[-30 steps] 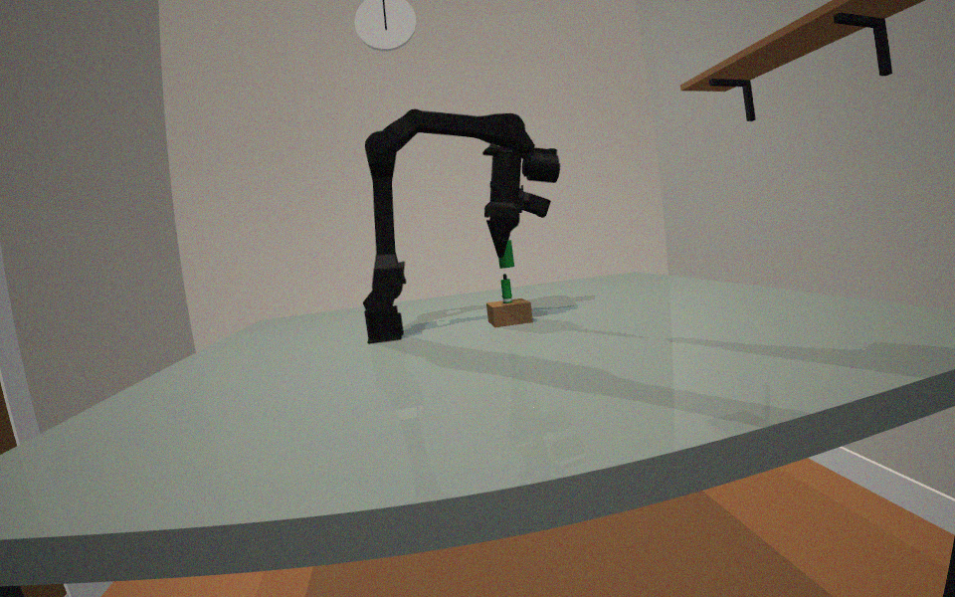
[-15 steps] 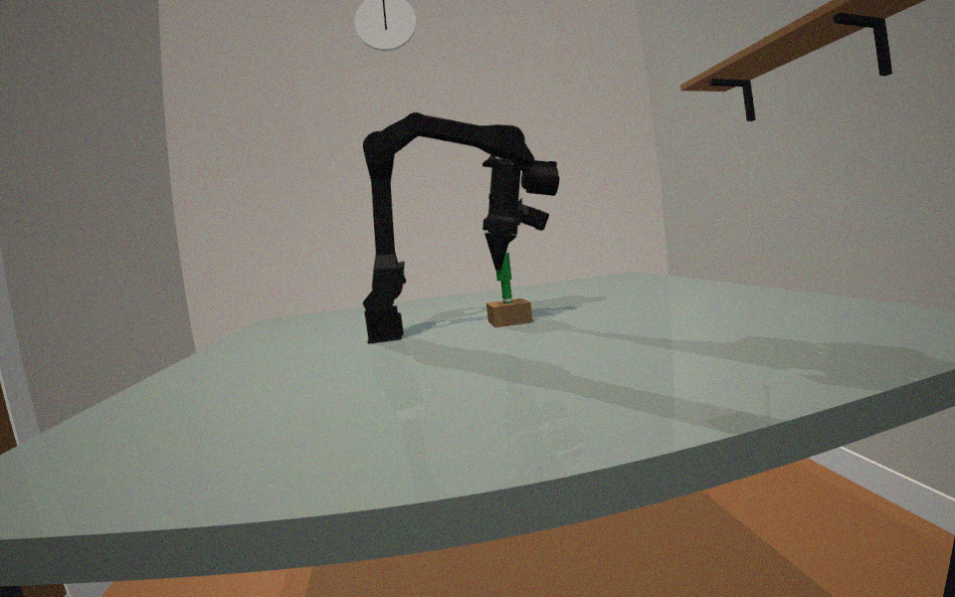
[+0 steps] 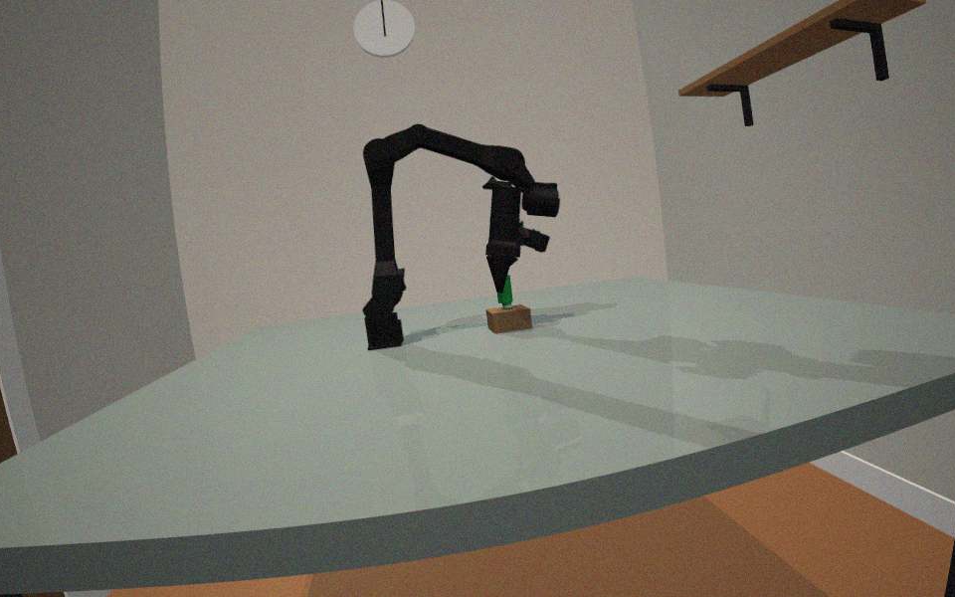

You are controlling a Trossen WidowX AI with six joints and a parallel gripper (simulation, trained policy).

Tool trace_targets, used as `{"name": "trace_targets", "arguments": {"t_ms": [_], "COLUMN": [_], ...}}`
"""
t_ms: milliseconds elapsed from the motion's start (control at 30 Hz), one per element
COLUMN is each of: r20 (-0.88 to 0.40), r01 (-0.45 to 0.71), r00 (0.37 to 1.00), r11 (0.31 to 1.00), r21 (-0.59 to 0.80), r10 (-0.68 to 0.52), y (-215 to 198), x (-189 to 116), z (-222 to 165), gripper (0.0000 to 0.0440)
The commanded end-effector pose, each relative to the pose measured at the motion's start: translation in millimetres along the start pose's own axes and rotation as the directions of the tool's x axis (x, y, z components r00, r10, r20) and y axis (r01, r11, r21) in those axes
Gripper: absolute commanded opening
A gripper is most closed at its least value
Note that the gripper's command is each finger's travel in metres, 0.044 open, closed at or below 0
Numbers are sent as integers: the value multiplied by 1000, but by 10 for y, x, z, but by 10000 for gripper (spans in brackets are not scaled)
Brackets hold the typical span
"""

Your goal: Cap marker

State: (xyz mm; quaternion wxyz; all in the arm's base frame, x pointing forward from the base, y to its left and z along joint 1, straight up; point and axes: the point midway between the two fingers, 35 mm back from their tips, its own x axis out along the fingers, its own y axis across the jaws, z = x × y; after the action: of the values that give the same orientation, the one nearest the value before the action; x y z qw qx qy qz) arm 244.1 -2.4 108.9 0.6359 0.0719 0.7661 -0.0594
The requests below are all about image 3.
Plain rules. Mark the tan wooden block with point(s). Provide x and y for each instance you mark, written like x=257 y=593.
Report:
x=505 y=320

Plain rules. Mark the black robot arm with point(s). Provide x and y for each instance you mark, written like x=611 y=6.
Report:
x=383 y=327

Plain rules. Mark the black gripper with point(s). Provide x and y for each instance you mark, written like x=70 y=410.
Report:
x=502 y=246

